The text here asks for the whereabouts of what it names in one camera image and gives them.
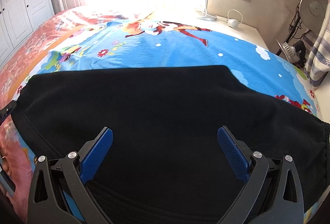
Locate black pants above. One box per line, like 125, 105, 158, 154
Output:
12, 65, 329, 223

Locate pink floral bedspread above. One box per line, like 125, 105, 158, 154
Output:
1, 7, 128, 223

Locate white wardrobe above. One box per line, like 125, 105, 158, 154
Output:
1, 0, 54, 65

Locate silver ribbed spotlight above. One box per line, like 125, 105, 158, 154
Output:
276, 40, 306, 67

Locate striped nautical cloth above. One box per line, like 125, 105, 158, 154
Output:
303, 3, 330, 88

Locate blue cartoon bed sheet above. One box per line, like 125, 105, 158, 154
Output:
27, 21, 317, 117

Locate white bedside table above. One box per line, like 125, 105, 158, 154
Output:
196, 11, 269, 51

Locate round silver lamp head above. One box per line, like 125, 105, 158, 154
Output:
299, 0, 328, 33

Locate white charger with cable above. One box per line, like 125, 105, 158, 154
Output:
227, 9, 243, 28

